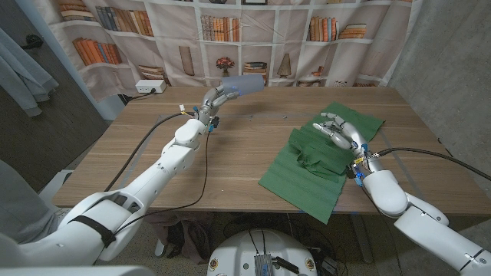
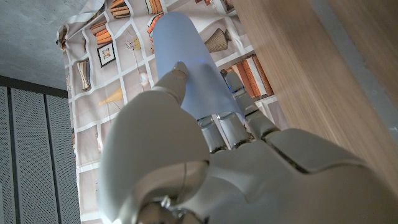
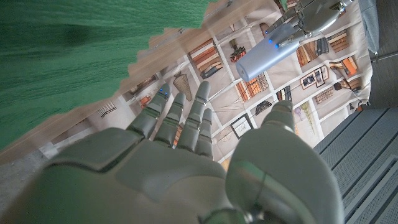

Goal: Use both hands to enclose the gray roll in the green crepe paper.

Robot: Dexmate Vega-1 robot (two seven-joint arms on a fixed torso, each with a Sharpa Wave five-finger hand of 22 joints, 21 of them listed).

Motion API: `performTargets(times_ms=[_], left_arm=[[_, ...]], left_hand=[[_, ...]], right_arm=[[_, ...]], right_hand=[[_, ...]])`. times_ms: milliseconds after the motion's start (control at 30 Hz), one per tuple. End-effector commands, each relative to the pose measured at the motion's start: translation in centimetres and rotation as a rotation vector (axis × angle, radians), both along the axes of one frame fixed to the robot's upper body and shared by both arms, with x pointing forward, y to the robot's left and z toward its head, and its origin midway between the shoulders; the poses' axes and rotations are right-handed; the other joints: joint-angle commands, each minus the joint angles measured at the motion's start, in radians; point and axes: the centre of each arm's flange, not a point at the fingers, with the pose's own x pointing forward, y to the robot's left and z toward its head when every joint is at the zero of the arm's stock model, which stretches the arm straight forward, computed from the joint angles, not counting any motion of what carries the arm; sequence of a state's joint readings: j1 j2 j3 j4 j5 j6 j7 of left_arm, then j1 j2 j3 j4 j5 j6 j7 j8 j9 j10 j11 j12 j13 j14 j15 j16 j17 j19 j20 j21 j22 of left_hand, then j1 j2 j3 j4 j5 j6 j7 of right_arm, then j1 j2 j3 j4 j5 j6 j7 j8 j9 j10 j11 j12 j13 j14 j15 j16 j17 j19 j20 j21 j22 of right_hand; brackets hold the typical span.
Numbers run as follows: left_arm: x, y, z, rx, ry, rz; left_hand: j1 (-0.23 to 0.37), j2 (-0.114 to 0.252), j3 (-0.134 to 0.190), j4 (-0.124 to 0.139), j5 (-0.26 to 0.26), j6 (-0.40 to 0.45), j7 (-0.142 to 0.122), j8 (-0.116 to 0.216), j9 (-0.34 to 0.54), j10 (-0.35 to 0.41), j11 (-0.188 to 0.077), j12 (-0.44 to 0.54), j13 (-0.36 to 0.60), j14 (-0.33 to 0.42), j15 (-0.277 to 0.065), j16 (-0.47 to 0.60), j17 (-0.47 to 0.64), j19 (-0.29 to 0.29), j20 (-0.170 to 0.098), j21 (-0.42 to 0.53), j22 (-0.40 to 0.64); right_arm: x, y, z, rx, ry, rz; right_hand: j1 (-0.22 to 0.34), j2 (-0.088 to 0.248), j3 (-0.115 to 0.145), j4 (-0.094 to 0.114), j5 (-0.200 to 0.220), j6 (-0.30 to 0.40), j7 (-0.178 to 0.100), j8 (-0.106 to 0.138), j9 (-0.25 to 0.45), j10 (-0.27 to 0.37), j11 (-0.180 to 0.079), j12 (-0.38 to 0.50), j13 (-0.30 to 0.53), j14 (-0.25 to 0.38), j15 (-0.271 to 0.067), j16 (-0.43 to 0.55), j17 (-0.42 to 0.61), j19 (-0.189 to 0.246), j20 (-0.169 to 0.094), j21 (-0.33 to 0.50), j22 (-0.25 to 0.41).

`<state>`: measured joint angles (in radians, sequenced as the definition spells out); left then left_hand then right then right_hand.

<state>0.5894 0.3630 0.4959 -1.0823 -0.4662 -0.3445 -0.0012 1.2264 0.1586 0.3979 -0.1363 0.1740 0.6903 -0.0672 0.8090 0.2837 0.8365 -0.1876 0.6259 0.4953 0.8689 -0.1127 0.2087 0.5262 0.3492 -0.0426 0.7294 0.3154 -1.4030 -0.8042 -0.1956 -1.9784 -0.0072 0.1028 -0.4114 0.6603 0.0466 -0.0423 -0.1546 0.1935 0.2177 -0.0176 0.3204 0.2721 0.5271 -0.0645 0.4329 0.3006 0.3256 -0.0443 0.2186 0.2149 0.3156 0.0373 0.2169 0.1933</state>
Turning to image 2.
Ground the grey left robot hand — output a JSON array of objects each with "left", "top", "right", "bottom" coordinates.
[{"left": 96, "top": 61, "right": 398, "bottom": 224}]

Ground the gray paper roll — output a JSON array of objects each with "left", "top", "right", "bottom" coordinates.
[{"left": 151, "top": 11, "right": 244, "bottom": 121}]

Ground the printed bookshelf backdrop cloth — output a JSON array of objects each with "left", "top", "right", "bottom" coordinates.
[{"left": 55, "top": 0, "right": 290, "bottom": 224}]

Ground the grey perforated panel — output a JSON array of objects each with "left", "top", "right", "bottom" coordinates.
[{"left": 0, "top": 74, "right": 82, "bottom": 224}]

